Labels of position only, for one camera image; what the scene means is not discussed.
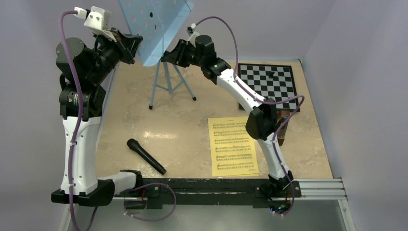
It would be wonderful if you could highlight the light blue music stand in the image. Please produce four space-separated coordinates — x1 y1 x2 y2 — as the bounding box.
119 0 196 110

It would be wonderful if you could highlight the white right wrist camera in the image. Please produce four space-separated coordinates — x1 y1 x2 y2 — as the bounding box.
187 23 200 46

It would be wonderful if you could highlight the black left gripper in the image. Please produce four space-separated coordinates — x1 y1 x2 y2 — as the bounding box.
87 27 142 84

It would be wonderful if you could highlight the brown wooden metronome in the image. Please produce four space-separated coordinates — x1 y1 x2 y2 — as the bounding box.
276 110 291 146

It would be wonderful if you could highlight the yellow sheet music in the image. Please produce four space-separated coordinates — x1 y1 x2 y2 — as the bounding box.
208 116 250 139
209 136 259 177

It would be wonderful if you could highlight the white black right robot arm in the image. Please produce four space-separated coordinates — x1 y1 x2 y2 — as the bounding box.
162 35 296 196

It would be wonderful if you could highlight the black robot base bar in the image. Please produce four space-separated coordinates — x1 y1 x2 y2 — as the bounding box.
120 178 302 209

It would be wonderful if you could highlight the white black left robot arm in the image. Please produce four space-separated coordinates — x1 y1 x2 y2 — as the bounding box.
51 28 143 207

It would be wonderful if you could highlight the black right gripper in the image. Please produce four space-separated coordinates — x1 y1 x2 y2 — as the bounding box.
161 40 204 69

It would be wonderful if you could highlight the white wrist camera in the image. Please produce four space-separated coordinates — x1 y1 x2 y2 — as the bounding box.
74 6 117 42
187 23 200 46

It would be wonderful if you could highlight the aluminium frame rail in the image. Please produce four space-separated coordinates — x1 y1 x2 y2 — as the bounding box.
57 56 356 231

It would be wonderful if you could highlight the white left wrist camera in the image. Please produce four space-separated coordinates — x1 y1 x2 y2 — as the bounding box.
74 6 117 42

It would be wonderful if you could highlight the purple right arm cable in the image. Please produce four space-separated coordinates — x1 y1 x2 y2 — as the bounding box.
194 16 306 218

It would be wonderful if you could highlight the black microphone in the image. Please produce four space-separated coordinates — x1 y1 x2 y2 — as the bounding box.
127 139 167 175

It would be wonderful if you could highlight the black white chessboard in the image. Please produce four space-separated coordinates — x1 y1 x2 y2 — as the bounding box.
238 63 297 101

